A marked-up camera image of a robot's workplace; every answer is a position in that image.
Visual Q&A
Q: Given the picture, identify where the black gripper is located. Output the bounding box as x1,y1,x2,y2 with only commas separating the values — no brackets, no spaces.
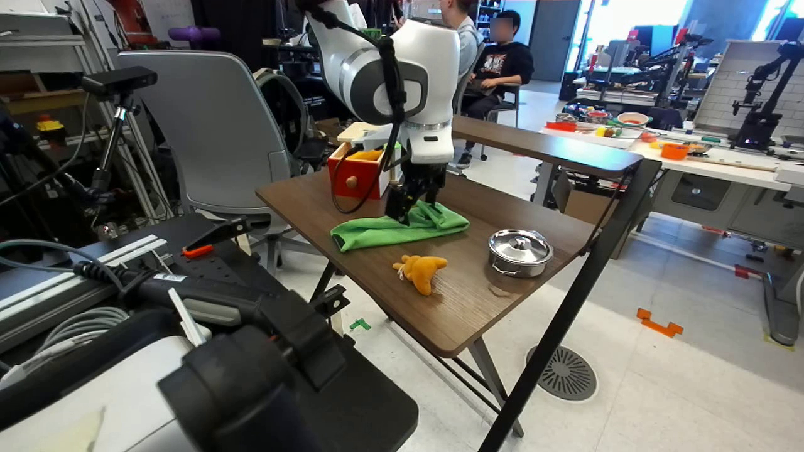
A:
383,160,452,226

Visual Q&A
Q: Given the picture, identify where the green cloth towel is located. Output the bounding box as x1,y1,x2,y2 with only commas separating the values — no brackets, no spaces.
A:
328,198,473,255

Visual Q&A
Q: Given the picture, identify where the orange plush toy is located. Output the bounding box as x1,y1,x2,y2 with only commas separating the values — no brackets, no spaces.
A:
389,250,452,298

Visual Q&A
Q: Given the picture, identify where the red wooden toy box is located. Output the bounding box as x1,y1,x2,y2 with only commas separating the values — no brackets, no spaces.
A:
328,119,401,203

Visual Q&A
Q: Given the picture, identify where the silver metal pot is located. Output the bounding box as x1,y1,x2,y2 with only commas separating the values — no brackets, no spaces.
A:
485,226,558,280

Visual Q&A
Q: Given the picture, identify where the dark rectangular side table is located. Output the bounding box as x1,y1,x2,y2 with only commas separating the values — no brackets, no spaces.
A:
450,113,646,214

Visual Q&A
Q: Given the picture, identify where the seated person black shirt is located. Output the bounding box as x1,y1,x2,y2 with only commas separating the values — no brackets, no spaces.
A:
457,8,539,119

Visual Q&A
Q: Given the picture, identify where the standing person grey shirt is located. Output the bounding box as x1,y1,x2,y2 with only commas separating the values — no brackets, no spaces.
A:
438,0,485,83

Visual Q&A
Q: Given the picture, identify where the brown folding table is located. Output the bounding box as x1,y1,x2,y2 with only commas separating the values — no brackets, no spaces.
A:
310,158,667,452

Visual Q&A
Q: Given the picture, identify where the grey office chair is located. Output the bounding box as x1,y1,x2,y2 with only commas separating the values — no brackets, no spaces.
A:
115,48,296,245

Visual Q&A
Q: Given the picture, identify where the orange clamp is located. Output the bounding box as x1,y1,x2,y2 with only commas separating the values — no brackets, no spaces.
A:
180,240,217,264

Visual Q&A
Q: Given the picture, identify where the round floor drain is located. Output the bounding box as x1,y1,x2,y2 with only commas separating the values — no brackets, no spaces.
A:
528,343,602,404

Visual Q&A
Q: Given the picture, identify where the orange bowl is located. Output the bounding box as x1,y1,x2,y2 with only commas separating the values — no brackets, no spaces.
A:
658,141,691,162

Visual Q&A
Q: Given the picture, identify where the cluttered white work table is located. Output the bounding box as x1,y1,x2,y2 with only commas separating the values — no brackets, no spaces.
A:
544,111,804,196

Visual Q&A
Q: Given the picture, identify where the black background robot stand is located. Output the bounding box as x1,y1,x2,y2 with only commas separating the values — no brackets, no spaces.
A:
731,38,804,153

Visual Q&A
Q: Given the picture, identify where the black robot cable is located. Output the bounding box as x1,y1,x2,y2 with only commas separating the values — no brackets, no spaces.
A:
318,1,409,215

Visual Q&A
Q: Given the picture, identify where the black camera tripod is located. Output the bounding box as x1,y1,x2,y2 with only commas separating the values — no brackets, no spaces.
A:
79,65,181,230

